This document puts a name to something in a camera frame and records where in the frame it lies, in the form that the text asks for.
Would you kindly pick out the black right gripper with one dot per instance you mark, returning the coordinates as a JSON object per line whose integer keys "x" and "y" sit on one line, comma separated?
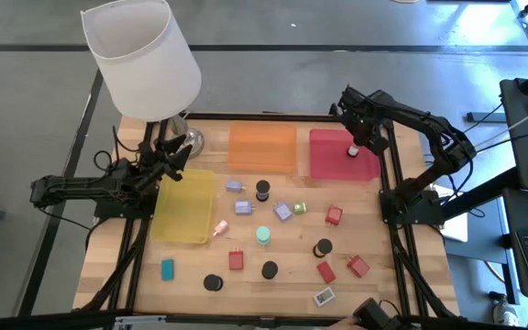
{"x": 360, "y": 112}

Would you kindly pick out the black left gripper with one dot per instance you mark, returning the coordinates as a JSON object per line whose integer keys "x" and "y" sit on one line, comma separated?
{"x": 149, "y": 167}

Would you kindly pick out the black hourglass white sand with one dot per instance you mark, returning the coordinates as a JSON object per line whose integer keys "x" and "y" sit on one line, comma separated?
{"x": 352, "y": 150}

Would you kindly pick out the purple wall charger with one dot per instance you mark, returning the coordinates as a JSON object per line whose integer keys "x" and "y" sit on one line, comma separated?
{"x": 243, "y": 207}
{"x": 282, "y": 212}
{"x": 234, "y": 185}

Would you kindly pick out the red wall charger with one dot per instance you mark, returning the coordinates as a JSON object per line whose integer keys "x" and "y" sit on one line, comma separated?
{"x": 333, "y": 215}
{"x": 358, "y": 266}

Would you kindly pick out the pink wall charger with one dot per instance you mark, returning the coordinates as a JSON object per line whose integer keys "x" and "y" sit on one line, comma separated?
{"x": 221, "y": 227}

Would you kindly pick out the black capped hourglass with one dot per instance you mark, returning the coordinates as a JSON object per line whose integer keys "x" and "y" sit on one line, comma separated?
{"x": 262, "y": 187}
{"x": 212, "y": 282}

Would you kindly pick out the small green wall charger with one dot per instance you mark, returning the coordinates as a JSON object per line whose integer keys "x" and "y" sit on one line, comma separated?
{"x": 300, "y": 208}

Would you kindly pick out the black hourglass orange sand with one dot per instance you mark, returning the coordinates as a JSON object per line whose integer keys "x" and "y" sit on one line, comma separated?
{"x": 324, "y": 246}

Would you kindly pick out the teal rectangular box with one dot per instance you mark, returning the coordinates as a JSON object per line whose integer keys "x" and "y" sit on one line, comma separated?
{"x": 167, "y": 269}

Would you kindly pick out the teal hourglass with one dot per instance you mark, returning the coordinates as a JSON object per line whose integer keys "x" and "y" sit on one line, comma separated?
{"x": 263, "y": 234}

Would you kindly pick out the red multiport USB charger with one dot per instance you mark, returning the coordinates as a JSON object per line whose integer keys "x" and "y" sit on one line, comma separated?
{"x": 235, "y": 261}

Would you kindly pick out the red rectangular device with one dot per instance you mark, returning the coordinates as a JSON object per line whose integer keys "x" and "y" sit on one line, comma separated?
{"x": 326, "y": 272}

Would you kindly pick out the black hourglass red sand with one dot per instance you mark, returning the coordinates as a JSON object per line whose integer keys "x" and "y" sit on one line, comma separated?
{"x": 269, "y": 270}

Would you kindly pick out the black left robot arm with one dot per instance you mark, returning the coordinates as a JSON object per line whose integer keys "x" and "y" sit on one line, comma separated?
{"x": 76, "y": 185}

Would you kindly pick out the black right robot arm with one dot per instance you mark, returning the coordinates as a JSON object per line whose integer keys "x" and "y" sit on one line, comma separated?
{"x": 447, "y": 146}

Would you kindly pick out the pink-red translucent plastic bin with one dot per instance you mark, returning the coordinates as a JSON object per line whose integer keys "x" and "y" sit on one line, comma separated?
{"x": 328, "y": 158}

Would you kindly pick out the yellow translucent plastic bin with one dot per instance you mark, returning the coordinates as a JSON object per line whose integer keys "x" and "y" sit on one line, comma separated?
{"x": 181, "y": 206}

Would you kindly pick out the orange translucent plastic bin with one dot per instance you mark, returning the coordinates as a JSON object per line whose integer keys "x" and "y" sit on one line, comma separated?
{"x": 261, "y": 146}

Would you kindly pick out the white paper sheet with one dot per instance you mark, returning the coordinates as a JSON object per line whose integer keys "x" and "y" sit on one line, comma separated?
{"x": 456, "y": 229}

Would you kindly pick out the black diagonal support beam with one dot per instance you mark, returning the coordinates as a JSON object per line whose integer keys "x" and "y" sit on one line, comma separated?
{"x": 493, "y": 187}

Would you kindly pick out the white digital thermometer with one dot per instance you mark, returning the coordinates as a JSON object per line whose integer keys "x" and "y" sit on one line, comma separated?
{"x": 324, "y": 297}

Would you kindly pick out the black monitor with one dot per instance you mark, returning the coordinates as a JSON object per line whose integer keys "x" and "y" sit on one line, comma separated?
{"x": 527, "y": 151}

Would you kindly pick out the black handheld device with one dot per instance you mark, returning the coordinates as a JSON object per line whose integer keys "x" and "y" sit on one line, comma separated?
{"x": 369, "y": 315}

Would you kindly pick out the person's hand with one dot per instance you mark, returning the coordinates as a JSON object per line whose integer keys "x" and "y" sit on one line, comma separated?
{"x": 344, "y": 324}

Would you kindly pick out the person's white shoe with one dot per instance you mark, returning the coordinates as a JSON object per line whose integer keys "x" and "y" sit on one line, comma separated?
{"x": 503, "y": 311}

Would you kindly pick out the black aluminium table frame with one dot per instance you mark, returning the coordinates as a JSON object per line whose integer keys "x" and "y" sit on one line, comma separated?
{"x": 291, "y": 117}

